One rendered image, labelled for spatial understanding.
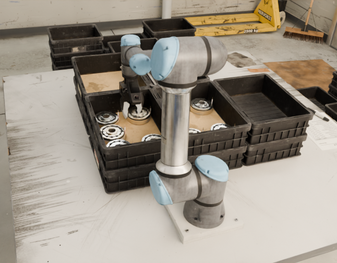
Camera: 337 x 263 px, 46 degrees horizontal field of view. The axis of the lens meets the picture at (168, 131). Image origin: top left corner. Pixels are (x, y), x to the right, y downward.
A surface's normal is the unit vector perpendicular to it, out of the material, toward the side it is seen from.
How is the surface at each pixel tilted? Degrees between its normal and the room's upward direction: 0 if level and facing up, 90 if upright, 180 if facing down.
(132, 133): 0
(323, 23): 90
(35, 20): 90
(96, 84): 0
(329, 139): 0
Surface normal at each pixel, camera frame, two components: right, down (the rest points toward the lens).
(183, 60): 0.38, 0.29
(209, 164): 0.21, -0.86
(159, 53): -0.91, 0.00
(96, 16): 0.35, 0.55
